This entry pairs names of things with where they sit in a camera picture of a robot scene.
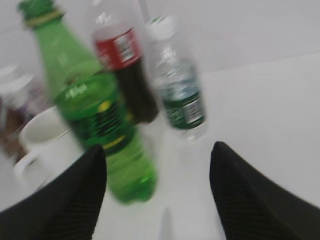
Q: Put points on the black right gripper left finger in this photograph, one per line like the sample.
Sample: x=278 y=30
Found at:
x=67 y=208

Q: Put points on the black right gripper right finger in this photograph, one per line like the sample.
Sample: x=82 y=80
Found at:
x=250 y=206

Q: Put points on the green plastic soda bottle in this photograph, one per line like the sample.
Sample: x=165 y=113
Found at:
x=89 y=99

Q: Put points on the white ceramic mug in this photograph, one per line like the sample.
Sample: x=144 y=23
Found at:
x=51 y=148

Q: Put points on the brown Nescafe coffee bottle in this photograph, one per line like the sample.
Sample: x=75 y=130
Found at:
x=22 y=97

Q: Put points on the clear water bottle green label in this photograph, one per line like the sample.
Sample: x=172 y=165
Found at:
x=175 y=78

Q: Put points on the cola bottle red label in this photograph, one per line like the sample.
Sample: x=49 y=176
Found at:
x=112 y=25

